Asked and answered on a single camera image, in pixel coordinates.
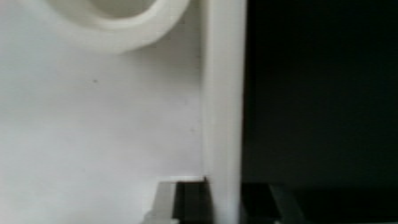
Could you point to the white square tabletop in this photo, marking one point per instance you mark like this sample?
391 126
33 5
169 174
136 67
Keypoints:
121 100

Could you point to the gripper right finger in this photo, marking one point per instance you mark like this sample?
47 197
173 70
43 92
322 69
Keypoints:
269 205

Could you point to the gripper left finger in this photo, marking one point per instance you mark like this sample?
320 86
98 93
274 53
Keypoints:
182 206

